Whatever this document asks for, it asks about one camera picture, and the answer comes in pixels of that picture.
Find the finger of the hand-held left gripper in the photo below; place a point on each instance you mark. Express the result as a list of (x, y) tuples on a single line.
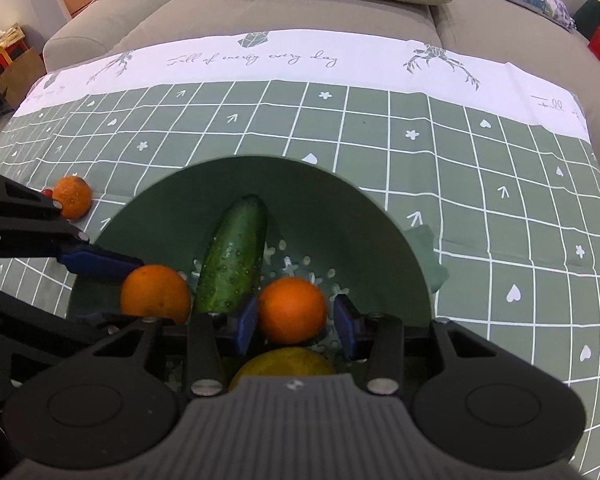
[(40, 316), (99, 261)]

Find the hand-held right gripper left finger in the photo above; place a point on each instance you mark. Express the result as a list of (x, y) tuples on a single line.
[(245, 324)]

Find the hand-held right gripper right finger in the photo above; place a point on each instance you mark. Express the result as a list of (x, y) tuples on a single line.
[(344, 324)]

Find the large orange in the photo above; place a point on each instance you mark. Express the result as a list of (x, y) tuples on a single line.
[(291, 310), (156, 294)]

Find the green colander bowl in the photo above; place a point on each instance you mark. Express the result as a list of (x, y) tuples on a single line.
[(340, 220)]

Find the yellow citrus fruit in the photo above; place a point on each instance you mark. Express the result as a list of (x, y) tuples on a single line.
[(280, 366)]

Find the green cucumber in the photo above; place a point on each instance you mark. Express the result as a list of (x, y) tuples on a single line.
[(234, 256)]

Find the small orange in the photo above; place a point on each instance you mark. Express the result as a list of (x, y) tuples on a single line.
[(72, 197)]

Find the green checkered tablecloth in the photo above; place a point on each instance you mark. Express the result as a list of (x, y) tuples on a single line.
[(480, 185)]

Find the cardboard box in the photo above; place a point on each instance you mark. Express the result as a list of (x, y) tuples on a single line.
[(19, 76)]

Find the red stool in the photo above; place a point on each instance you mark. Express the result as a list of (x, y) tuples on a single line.
[(2, 55)]

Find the grey sofa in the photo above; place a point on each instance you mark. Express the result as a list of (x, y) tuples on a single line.
[(290, 15)]

